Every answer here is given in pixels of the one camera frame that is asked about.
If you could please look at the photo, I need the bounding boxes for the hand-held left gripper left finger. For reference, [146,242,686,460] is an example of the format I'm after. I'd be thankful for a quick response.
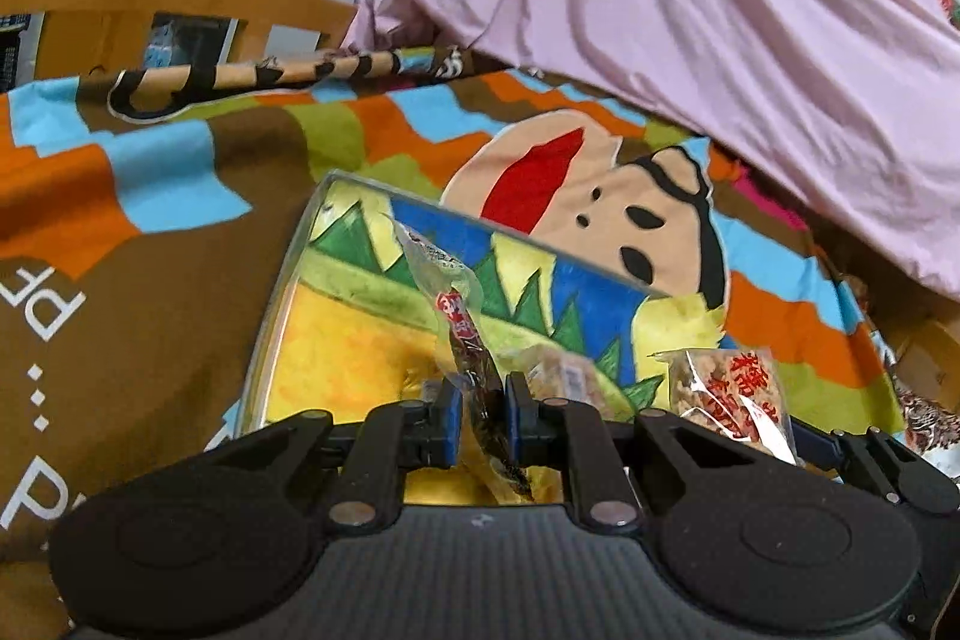
[199,374,466,528]

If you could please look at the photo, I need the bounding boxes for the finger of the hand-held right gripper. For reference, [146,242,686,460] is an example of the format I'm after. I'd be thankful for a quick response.
[791,421,960,521]

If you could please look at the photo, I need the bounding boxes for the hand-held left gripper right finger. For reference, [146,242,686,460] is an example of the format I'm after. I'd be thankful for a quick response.
[504,372,811,528]

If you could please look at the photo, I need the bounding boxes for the clear snack packet red print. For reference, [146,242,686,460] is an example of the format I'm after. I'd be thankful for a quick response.
[654,346,797,465]

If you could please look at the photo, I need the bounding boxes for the tin box with dinosaur drawing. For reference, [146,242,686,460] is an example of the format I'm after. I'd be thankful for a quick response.
[225,169,676,507]

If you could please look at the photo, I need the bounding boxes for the floral bed sheet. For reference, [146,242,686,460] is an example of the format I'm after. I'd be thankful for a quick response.
[896,385,960,461]

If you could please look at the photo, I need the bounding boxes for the brown cartoon printed blanket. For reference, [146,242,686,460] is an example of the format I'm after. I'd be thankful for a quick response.
[0,44,960,640]

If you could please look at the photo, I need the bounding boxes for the tan black striped roll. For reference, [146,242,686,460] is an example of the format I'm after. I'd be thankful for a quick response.
[107,47,421,124]

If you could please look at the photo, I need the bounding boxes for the pink sheet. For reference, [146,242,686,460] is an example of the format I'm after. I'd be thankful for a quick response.
[341,0,960,304]

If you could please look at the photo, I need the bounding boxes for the blue plastic bag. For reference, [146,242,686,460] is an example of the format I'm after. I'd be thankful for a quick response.
[146,14,226,67]

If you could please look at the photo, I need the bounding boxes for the wooden bed side rail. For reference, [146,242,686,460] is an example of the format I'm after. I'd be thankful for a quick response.
[892,310,960,393]

